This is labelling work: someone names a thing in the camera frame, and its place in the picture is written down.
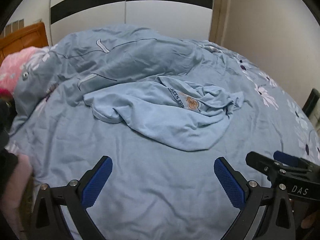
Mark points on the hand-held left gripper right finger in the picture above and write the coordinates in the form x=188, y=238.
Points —
x=230, y=185

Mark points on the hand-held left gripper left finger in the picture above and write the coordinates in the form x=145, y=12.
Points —
x=97, y=180

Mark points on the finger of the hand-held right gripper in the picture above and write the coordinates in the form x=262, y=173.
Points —
x=287, y=157
x=265, y=163

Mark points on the light blue printed t-shirt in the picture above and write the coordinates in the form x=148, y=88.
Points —
x=160, y=112

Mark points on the person's right hand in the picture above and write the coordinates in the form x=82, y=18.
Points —
x=310, y=220

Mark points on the blue floral bed sheet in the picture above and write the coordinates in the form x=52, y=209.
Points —
x=150, y=175

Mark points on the black box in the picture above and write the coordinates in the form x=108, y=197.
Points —
x=312, y=102

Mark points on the dark cloth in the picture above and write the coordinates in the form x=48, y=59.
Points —
x=5, y=125

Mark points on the pink floral pillow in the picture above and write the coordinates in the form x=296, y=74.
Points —
x=15, y=67

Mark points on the beige door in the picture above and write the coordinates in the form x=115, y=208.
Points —
x=217, y=17

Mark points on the wooden headboard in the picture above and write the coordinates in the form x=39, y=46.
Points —
x=22, y=38

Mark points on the white wardrobe with black stripe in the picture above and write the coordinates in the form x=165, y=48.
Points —
x=130, y=7

